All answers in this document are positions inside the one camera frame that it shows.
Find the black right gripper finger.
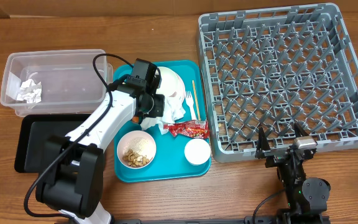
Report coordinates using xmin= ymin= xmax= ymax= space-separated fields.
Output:
xmin=257 ymin=127 xmax=270 ymax=151
xmin=293 ymin=122 xmax=309 ymax=138

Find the white napkin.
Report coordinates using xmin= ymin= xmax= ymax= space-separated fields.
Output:
xmin=140 ymin=97 xmax=185 ymax=135

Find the orange carrot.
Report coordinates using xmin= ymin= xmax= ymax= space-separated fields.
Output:
xmin=132 ymin=116 xmax=139 ymax=122

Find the red snack wrapper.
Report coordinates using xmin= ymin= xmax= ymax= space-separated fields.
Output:
xmin=163 ymin=120 xmax=209 ymax=139

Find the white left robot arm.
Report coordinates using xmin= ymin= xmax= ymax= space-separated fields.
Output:
xmin=24 ymin=59 xmax=164 ymax=223

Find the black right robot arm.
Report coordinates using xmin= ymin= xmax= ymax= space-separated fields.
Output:
xmin=251 ymin=122 xmax=331 ymax=223

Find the grey dishwasher rack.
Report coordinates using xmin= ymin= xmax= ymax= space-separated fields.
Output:
xmin=198 ymin=3 xmax=358 ymax=162

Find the white bowl on plate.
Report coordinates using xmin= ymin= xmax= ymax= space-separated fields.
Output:
xmin=156 ymin=67 xmax=178 ymax=97

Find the pink plate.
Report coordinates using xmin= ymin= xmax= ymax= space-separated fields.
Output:
xmin=171 ymin=73 xmax=185 ymax=104

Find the pink plastic fork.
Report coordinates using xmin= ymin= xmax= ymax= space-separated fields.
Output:
xmin=185 ymin=91 xmax=197 ymax=120

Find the wooden chopstick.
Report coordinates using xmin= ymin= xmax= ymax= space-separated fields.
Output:
xmin=192 ymin=80 xmax=201 ymax=120

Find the teal plastic tray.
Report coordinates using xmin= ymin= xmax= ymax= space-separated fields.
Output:
xmin=114 ymin=60 xmax=212 ymax=183

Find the white paper cup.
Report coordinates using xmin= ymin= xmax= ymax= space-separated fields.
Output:
xmin=184 ymin=139 xmax=211 ymax=166

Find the clear plastic bin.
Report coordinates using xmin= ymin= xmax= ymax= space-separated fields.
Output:
xmin=0 ymin=49 xmax=106 ymax=116

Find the black tray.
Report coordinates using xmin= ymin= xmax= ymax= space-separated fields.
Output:
xmin=14 ymin=114 xmax=89 ymax=173

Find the small crumpled paper ball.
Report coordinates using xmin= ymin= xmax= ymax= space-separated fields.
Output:
xmin=16 ymin=79 xmax=42 ymax=103

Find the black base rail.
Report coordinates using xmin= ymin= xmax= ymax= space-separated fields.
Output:
xmin=110 ymin=215 xmax=331 ymax=224

